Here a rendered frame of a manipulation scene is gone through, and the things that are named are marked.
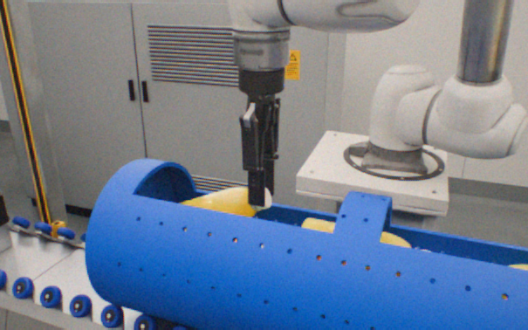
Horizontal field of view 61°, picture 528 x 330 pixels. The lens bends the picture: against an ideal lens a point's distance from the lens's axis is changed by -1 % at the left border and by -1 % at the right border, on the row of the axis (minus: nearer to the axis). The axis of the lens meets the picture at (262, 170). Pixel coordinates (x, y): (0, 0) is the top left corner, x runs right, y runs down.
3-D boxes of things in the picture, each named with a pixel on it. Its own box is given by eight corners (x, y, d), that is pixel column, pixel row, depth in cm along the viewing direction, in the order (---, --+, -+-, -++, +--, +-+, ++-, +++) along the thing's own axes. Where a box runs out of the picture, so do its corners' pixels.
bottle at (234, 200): (193, 239, 93) (271, 220, 84) (169, 237, 87) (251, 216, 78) (189, 205, 95) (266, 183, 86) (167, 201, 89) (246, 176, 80)
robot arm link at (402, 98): (383, 127, 142) (394, 57, 133) (441, 143, 131) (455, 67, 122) (357, 140, 131) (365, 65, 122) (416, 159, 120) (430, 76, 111)
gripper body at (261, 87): (250, 60, 78) (250, 113, 81) (229, 69, 70) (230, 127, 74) (291, 64, 75) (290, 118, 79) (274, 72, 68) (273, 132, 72)
